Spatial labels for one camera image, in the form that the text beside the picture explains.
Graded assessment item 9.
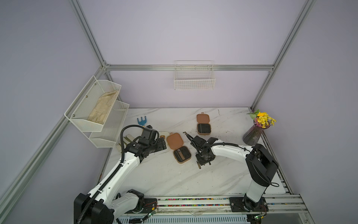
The cream nail clipper case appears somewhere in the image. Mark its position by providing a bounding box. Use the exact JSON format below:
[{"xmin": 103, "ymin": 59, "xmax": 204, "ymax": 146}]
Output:
[{"xmin": 159, "ymin": 131, "xmax": 170, "ymax": 140}]

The brown case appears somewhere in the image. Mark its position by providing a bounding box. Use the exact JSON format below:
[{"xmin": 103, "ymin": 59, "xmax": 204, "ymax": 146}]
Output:
[
  {"xmin": 166, "ymin": 133, "xmax": 192, "ymax": 164},
  {"xmin": 196, "ymin": 112, "xmax": 211, "ymax": 135}
]

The large brown nail clipper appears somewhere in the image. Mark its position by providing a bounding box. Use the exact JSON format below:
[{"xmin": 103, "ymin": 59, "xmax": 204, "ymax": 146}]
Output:
[{"xmin": 178, "ymin": 149, "xmax": 189, "ymax": 161}]

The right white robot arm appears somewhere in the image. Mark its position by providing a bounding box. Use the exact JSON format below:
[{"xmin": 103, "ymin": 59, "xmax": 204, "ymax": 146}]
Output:
[{"xmin": 184, "ymin": 132, "xmax": 280, "ymax": 205}]

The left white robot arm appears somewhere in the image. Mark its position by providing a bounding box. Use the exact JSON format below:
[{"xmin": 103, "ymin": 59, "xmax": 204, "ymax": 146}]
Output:
[{"xmin": 74, "ymin": 125, "xmax": 167, "ymax": 224}]

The blue yellow toy rake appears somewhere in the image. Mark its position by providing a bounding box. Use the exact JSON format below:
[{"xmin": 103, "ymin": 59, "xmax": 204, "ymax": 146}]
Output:
[{"xmin": 137, "ymin": 116, "xmax": 147, "ymax": 127}]

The green beige glove on table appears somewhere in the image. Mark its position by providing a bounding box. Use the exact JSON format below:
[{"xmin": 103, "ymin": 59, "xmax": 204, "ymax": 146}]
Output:
[{"xmin": 116, "ymin": 134, "xmax": 135, "ymax": 153}]

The white mesh lower shelf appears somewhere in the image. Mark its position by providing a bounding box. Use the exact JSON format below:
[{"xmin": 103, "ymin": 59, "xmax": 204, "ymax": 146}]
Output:
[{"xmin": 88, "ymin": 100, "xmax": 130, "ymax": 148}]

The white mesh shelf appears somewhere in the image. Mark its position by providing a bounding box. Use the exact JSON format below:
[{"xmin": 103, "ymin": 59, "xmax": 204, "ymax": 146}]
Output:
[
  {"xmin": 88, "ymin": 100, "xmax": 130, "ymax": 148},
  {"xmin": 64, "ymin": 76, "xmax": 121, "ymax": 132}
]

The dark glass vase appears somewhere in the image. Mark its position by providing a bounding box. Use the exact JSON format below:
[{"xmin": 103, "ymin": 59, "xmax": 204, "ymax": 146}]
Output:
[{"xmin": 242, "ymin": 125, "xmax": 264, "ymax": 146}]

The beige cloth glove in shelf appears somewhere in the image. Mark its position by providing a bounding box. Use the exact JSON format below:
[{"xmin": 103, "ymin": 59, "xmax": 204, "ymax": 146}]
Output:
[{"xmin": 88, "ymin": 91, "xmax": 119, "ymax": 125}]

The yellow flower bouquet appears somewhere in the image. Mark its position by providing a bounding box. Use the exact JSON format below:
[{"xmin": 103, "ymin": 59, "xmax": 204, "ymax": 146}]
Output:
[{"xmin": 247, "ymin": 110, "xmax": 277, "ymax": 129}]

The white mesh upper shelf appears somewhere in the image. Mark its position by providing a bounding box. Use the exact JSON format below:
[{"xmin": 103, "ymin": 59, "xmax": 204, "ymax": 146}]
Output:
[{"xmin": 64, "ymin": 76, "xmax": 121, "ymax": 132}]

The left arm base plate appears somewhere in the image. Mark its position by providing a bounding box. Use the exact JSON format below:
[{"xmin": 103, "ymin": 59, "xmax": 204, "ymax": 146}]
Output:
[{"xmin": 128, "ymin": 198, "xmax": 158, "ymax": 214}]

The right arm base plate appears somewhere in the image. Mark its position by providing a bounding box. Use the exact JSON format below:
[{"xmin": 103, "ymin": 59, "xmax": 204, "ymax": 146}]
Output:
[{"xmin": 229, "ymin": 197, "xmax": 269, "ymax": 212}]

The white wire wall basket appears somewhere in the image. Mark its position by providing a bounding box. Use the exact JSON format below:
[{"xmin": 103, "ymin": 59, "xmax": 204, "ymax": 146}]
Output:
[{"xmin": 174, "ymin": 60, "xmax": 216, "ymax": 91}]

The aluminium frame rail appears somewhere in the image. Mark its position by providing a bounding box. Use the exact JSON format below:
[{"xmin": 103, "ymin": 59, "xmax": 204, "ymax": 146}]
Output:
[{"xmin": 105, "ymin": 64, "xmax": 275, "ymax": 71}]

